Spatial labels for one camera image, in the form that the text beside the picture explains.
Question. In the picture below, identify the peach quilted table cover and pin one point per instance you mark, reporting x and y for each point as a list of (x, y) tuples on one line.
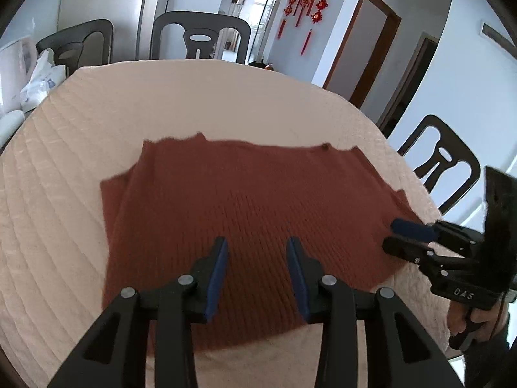
[(53, 245)]

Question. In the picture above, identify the white plastic bag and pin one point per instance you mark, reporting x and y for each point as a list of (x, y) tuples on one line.
[(45, 77)]

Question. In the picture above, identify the person's right hand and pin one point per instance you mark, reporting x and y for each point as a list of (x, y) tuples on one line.
[(492, 322)]

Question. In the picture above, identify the white paper roll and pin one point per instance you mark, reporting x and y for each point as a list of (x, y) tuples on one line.
[(9, 124)]

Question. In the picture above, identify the dark chair right side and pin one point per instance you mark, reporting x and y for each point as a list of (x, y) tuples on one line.
[(449, 151)]

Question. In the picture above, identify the rust red knit sweater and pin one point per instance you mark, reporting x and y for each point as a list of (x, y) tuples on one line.
[(169, 207)]

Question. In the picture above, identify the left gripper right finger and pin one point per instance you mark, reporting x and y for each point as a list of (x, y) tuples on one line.
[(400, 352)]

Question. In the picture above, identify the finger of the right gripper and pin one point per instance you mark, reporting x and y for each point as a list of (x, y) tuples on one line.
[(414, 231), (406, 249)]

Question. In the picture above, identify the dark chair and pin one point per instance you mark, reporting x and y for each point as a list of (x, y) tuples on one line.
[(68, 44), (201, 32), (449, 151)]

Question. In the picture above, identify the dark chair left back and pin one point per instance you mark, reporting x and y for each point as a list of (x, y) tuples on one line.
[(68, 44)]

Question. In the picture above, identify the dark chair centre back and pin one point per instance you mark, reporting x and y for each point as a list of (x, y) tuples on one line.
[(201, 32)]

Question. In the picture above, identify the brown wooden door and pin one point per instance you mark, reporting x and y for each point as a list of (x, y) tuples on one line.
[(364, 47)]

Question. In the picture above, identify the pink electric kettle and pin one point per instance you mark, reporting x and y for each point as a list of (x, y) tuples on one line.
[(17, 61)]

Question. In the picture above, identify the red Chinese knot decoration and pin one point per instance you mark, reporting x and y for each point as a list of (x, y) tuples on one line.
[(296, 10)]

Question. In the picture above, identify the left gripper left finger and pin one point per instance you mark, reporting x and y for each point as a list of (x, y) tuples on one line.
[(113, 352)]

